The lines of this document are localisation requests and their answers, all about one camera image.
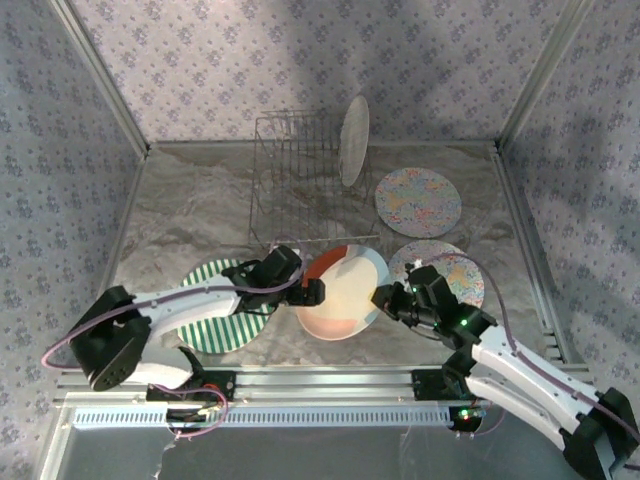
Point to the floral cloth backdrop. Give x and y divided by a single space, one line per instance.
200 60

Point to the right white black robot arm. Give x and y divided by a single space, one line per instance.
525 380

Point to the multicolour squiggle pattern plate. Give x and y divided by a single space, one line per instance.
460 280
415 200

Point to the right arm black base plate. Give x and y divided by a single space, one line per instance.
425 385

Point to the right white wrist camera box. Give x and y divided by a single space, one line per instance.
415 265

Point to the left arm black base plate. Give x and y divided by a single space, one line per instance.
225 382

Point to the red blue pink colourblock plate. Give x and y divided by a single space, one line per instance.
345 295

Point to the green white striped plate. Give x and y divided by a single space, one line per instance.
220 335

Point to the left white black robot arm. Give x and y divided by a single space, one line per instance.
190 302

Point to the aluminium extrusion mounting rail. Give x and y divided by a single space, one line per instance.
325 385

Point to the aluminium frame post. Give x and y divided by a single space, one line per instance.
541 75
102 75

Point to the white plate blue grid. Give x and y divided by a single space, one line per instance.
354 140

